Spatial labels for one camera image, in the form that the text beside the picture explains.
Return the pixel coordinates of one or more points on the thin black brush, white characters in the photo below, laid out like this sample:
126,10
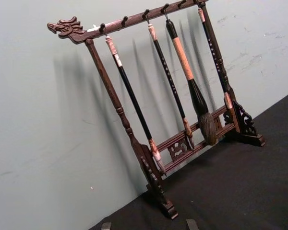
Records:
169,76

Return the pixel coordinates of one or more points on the black brush with long white cap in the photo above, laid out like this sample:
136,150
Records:
132,95

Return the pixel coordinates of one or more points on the plain pale wall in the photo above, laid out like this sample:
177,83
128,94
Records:
38,107

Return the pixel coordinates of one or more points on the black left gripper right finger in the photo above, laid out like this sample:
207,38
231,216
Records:
192,225

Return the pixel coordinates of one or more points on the black brush with pink ends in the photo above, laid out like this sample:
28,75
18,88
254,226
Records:
214,57

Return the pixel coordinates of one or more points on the dark carved wooden brush rack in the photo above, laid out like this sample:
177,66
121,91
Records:
103,79

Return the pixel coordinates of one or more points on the small white tag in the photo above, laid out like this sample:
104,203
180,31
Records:
93,28

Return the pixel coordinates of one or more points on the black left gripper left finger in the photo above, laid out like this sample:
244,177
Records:
106,226

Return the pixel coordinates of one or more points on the black table cloth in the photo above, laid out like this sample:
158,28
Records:
230,187

